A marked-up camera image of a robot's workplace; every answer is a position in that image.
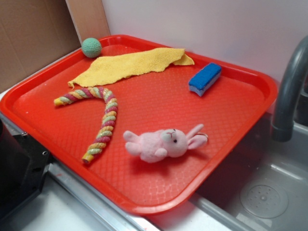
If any multicolour twisted rope toy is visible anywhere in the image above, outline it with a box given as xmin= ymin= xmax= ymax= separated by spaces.
xmin=53 ymin=87 xmax=118 ymax=164

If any pink plush bunny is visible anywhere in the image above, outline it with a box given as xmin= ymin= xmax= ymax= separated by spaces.
xmin=123 ymin=124 xmax=208 ymax=163

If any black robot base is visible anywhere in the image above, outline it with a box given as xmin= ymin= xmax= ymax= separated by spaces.
xmin=0 ymin=122 xmax=50 ymax=221

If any grey faucet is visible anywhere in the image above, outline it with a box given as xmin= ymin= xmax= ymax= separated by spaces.
xmin=270 ymin=37 xmax=308 ymax=142

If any yellow cloth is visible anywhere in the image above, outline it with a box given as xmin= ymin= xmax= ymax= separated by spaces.
xmin=68 ymin=48 xmax=194 ymax=88

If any grey sink basin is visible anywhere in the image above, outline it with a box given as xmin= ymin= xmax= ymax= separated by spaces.
xmin=190 ymin=116 xmax=308 ymax=231

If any blue sponge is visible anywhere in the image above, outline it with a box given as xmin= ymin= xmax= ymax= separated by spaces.
xmin=188 ymin=63 xmax=222 ymax=97

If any brown cardboard panel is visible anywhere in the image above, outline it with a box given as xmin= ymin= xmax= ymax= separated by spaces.
xmin=0 ymin=0 xmax=110 ymax=92

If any red plastic tray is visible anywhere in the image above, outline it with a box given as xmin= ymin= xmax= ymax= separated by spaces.
xmin=0 ymin=50 xmax=277 ymax=215

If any green rubber ball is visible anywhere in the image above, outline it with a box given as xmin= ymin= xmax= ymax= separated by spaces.
xmin=81 ymin=38 xmax=102 ymax=58

